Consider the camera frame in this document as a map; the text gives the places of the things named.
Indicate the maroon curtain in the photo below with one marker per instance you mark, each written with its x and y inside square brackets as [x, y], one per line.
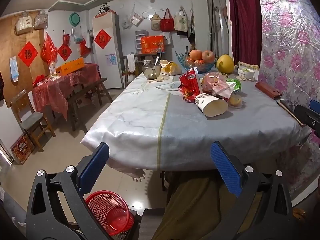
[245, 22]

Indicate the yellow food bag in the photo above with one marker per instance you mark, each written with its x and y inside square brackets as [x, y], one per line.
[171, 68]

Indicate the red snack packet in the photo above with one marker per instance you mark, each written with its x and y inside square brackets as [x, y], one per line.
[191, 82]

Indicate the green plastic basin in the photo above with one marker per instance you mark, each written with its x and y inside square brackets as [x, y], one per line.
[75, 18]

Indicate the small fridge poster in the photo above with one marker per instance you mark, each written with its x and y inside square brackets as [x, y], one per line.
[110, 59]

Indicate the yellow pomelo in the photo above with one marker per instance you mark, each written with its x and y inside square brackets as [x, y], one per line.
[225, 64]

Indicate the dark red printed box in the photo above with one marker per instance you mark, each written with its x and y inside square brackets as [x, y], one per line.
[22, 148]

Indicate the yellow jelly cup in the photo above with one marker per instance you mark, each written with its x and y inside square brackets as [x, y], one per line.
[235, 101]

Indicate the person's olive pants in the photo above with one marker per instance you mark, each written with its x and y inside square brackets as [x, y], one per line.
[195, 205]

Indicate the black smartphone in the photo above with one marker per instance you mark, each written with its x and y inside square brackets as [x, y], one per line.
[287, 107]

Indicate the blue glass fruit bowl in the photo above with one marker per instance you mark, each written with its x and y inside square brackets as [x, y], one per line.
[185, 61]

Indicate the panda plush toy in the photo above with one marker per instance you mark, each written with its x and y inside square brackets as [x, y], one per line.
[103, 8]

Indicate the white tote bag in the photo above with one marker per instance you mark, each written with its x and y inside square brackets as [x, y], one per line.
[181, 21]

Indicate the white drawer shelf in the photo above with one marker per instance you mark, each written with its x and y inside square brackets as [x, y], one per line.
[138, 40]

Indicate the red mesh waste basket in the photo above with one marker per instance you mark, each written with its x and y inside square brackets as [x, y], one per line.
[110, 210]

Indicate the brown wooden stool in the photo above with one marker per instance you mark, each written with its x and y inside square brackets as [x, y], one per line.
[298, 213]

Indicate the beige bag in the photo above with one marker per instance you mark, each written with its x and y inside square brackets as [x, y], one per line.
[155, 21]

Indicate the white patterned handbag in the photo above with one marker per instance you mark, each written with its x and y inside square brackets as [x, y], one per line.
[23, 23]

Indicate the white refrigerator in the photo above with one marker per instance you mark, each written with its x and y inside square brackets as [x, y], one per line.
[106, 55]

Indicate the pink plastic bag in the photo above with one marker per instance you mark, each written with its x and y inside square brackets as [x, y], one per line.
[215, 83]

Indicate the red plastic bag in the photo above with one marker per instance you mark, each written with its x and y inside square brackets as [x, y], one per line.
[48, 48]

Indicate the wooden chair grey cushion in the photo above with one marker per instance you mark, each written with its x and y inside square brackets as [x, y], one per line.
[32, 122]

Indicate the metal spoon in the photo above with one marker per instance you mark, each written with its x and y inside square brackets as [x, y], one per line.
[156, 61]

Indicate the blue face mask pack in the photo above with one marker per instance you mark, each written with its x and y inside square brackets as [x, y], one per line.
[14, 68]

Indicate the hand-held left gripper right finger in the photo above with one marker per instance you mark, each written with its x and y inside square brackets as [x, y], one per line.
[226, 170]

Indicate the white ceramic bowl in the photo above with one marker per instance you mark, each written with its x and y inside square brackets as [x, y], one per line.
[245, 73]

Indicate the green snack packet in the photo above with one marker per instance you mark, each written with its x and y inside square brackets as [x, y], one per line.
[233, 85]

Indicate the dark wooden chair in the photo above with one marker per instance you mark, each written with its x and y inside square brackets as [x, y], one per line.
[125, 72]

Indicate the wooden wall board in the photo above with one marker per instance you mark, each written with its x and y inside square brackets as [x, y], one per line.
[15, 45]

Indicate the white grey tablecloth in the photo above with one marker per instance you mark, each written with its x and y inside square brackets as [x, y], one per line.
[155, 115]

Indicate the red paper pile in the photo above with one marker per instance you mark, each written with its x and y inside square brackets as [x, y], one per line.
[41, 80]

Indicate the white paper cup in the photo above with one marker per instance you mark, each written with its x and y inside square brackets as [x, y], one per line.
[212, 105]

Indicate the silver handbag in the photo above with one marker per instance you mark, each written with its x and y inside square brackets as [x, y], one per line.
[40, 20]

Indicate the white towel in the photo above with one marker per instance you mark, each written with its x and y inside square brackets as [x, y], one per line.
[131, 62]

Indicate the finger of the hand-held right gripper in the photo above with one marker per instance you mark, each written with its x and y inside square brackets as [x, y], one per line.
[315, 105]
[308, 118]

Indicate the red gold gift box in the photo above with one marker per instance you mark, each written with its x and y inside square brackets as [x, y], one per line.
[152, 44]

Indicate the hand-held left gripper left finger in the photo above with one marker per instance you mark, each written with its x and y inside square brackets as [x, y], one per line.
[96, 165]

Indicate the clear plastic bag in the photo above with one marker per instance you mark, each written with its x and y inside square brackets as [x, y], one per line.
[135, 17]

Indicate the orange cardboard box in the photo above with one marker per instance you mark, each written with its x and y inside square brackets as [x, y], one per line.
[70, 67]

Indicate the red covered table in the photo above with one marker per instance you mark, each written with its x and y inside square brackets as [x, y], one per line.
[57, 90]

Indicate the red diamond paper decoration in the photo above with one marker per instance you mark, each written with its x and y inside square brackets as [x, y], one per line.
[65, 52]
[102, 39]
[28, 53]

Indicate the wooden bench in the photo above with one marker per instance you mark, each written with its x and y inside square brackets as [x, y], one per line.
[82, 92]

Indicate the red tote bag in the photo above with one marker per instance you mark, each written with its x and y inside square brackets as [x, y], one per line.
[167, 23]

